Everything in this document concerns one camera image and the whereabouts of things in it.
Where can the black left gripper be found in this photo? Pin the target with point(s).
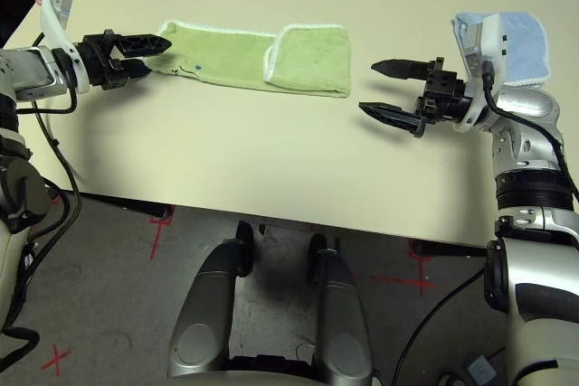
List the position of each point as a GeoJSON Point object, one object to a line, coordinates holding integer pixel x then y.
{"type": "Point", "coordinates": [99, 60]}

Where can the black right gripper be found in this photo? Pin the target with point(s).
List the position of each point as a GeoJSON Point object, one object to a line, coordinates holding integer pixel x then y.
{"type": "Point", "coordinates": [441, 96]}

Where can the green towel with white trim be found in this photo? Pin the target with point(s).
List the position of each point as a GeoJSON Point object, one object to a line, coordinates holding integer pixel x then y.
{"type": "Point", "coordinates": [235, 60]}

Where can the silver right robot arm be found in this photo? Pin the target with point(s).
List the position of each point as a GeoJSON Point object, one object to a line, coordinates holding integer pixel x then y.
{"type": "Point", "coordinates": [534, 268]}

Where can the folded blue towel with embroidery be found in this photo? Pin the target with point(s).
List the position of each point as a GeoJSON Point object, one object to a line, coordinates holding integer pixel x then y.
{"type": "Point", "coordinates": [524, 47]}

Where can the grey power adapter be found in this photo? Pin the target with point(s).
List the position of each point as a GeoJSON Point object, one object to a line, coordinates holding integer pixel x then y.
{"type": "Point", "coordinates": [480, 368]}

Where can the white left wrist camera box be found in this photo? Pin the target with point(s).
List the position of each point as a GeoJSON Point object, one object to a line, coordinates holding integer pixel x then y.
{"type": "Point", "coordinates": [52, 24]}

